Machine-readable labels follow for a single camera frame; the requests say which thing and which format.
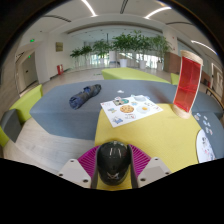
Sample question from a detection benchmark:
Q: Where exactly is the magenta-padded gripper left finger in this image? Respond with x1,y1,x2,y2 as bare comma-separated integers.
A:
57,143,101,189

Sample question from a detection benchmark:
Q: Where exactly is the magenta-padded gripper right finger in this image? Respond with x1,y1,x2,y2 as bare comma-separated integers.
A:
127,143,173,189

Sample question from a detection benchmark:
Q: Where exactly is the black computer mouse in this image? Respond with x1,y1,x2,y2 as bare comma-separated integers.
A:
96,140,132,187

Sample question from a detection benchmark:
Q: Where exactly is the white printed mouse pad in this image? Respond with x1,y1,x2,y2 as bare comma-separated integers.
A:
195,128,217,164

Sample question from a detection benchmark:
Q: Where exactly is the printed sticker sheet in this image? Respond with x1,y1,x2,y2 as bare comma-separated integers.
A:
100,94,164,128

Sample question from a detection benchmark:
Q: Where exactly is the dark blue folded umbrella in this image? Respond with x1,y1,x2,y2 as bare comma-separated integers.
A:
68,83,102,110

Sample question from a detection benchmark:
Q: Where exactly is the lime green sofa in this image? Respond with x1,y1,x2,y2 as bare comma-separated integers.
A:
9,83,44,124

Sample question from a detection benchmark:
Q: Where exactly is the dark grey seat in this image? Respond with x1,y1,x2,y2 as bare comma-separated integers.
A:
0,108,23,144

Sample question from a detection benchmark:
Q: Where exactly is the lime green seat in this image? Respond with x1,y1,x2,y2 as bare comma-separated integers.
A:
0,126,10,148

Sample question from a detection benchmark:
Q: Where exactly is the lime green upholstered bench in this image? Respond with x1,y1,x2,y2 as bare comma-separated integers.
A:
101,67,171,84
170,72,183,86

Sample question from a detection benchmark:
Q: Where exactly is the red panel tower stand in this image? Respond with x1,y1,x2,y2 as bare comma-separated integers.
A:
171,49,204,120

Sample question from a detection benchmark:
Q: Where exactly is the white door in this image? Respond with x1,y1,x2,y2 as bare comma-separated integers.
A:
20,52,38,88

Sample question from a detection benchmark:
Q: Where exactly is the group of potted plants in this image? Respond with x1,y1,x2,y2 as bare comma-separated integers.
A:
69,30,173,71

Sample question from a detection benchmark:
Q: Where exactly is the group of ceiling lights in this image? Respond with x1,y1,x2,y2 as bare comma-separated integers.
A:
81,0,219,56

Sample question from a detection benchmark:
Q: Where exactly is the brown wall plaque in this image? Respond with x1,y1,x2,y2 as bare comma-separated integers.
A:
55,41,64,53

